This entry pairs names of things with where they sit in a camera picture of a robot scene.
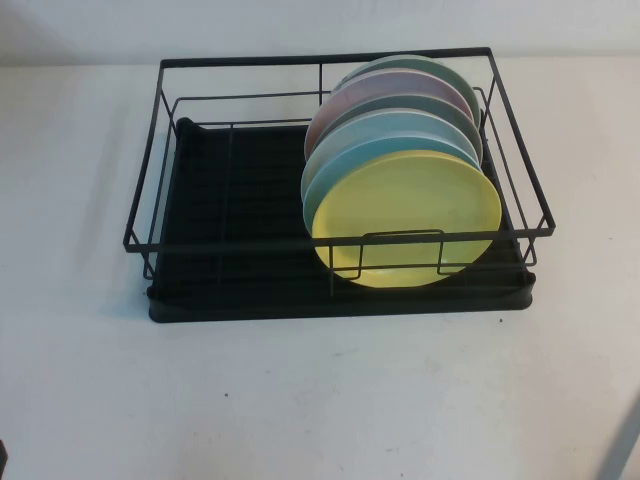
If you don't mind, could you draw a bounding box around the yellow plate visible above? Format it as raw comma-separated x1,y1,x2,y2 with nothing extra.
310,149,503,290

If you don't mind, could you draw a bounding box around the light blue plate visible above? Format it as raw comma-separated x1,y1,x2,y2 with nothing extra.
304,137,484,236

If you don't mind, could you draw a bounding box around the black dish drying rack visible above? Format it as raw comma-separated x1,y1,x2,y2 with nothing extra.
148,117,536,327

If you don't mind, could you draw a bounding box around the pale blue-green plate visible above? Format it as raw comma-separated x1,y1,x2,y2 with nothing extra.
300,108,485,201

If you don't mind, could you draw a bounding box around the pink plate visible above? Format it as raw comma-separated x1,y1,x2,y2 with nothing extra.
303,70,475,156

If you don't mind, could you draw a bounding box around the green plate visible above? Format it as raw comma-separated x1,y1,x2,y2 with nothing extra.
328,53,482,126

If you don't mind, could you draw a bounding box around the black wire dish rack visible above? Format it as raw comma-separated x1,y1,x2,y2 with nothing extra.
121,47,555,281

